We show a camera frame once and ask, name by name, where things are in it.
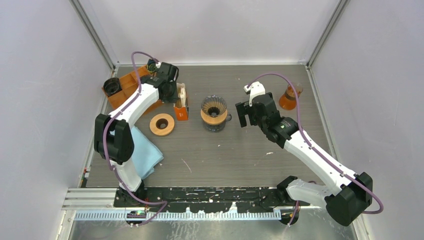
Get orange coffee filter box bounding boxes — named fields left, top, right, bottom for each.
left=173, top=90, right=189, bottom=121

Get wooden dripper ring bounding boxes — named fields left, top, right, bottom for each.
left=149, top=113, right=175, bottom=137
left=200, top=110, right=229, bottom=126

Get clear glass mug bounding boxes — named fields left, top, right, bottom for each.
left=203, top=113, right=232, bottom=133

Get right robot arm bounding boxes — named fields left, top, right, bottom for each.
left=235, top=92, right=373, bottom=227

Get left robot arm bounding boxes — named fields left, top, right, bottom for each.
left=93, top=62, right=180, bottom=207

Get amber glass carafe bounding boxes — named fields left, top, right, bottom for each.
left=279, top=83, right=304, bottom=111

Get dark patterned cup in tray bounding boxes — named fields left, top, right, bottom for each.
left=145, top=58, right=158, bottom=75

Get orange wooden compartment tray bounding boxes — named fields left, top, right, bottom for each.
left=101, top=65, right=164, bottom=115

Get black cup beside tray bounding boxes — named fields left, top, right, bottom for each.
left=103, top=77, right=122, bottom=97

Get light blue cloth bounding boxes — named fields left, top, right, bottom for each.
left=130, top=126, right=164, bottom=180

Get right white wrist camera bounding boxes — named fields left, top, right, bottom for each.
left=243, top=81, right=266, bottom=107

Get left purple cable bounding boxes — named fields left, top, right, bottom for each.
left=101, top=50, right=168, bottom=226

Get purple cable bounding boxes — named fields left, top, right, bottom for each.
left=101, top=50, right=168, bottom=226
left=246, top=72, right=385, bottom=226

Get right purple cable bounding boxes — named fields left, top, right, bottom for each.
left=246, top=72, right=385, bottom=226

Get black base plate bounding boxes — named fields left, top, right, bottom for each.
left=113, top=186, right=299, bottom=224

